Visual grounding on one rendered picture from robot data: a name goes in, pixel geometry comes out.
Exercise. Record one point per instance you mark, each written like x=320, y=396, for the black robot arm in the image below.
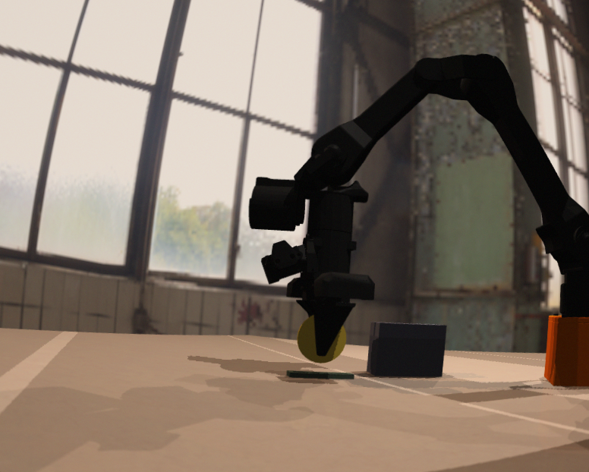
x=336, y=156

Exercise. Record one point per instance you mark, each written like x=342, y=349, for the gold coin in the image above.
x=307, y=344

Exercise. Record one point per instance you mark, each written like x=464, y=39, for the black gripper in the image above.
x=326, y=294

